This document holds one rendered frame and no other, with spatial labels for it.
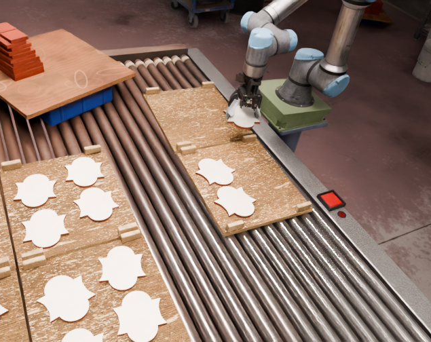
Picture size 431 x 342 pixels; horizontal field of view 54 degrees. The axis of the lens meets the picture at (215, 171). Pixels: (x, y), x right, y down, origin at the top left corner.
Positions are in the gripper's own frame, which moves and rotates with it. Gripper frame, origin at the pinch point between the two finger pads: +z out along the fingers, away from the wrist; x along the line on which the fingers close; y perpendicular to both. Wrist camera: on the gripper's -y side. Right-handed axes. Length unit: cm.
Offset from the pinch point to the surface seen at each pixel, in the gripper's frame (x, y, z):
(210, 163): -13.3, 15.1, 10.6
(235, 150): -1.5, 6.4, 11.7
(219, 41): 57, -287, 107
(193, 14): 30, -313, 90
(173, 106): -23.2, -23.5, 11.8
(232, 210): -9.4, 38.3, 10.5
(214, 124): -7.4, -10.8, 11.8
